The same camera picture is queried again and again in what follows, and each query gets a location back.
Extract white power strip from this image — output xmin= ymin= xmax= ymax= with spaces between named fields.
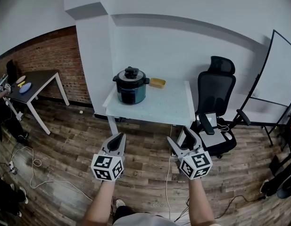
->
xmin=8 ymin=161 xmax=18 ymax=175

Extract person's right forearm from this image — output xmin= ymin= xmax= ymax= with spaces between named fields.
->
xmin=187 ymin=177 xmax=216 ymax=226

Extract long white power cable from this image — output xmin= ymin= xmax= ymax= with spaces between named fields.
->
xmin=8 ymin=146 xmax=93 ymax=201

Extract yellow rectangular container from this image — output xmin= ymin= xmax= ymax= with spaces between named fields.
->
xmin=149 ymin=78 xmax=166 ymax=89

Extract blue plate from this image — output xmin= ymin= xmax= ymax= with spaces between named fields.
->
xmin=18 ymin=82 xmax=33 ymax=94

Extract person's grey shirt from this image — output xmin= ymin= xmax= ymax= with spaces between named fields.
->
xmin=112 ymin=212 xmax=191 ymax=226

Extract person's left forearm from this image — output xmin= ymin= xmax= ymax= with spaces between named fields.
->
xmin=83 ymin=179 xmax=117 ymax=226

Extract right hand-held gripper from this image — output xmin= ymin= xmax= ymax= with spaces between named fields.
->
xmin=166 ymin=126 xmax=213 ymax=180

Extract grey round base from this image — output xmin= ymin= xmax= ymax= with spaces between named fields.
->
xmin=276 ymin=180 xmax=291 ymax=200

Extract dark table with white legs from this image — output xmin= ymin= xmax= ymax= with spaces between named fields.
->
xmin=8 ymin=70 xmax=70 ymax=136

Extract light blue floral tablecloth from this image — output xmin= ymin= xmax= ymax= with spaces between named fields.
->
xmin=105 ymin=78 xmax=192 ymax=127

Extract black bottle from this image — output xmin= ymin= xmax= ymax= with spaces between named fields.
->
xmin=6 ymin=59 xmax=17 ymax=84

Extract person's black trousers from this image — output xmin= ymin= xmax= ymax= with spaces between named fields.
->
xmin=112 ymin=205 xmax=136 ymax=221

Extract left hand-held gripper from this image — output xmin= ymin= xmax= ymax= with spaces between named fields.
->
xmin=90 ymin=132 xmax=127 ymax=182

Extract thin white table cable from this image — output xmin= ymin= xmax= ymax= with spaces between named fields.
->
xmin=165 ymin=125 xmax=173 ymax=221

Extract dark teal pressure cooker pot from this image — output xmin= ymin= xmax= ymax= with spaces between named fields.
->
xmin=112 ymin=75 xmax=150 ymax=105

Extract black cable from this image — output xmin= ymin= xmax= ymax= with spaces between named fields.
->
xmin=173 ymin=194 xmax=266 ymax=223

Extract whiteboard on black stand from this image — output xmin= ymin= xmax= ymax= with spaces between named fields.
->
xmin=227 ymin=29 xmax=291 ymax=148

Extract silver laptop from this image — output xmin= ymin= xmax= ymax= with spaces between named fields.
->
xmin=197 ymin=112 xmax=227 ymax=148

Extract silver black pressure cooker lid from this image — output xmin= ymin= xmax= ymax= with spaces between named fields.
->
xmin=116 ymin=66 xmax=147 ymax=88

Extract black mesh office chair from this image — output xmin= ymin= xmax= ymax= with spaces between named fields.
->
xmin=190 ymin=56 xmax=251 ymax=159

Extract black flat-foot stand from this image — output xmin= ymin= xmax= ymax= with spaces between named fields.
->
xmin=269 ymin=149 xmax=291 ymax=176

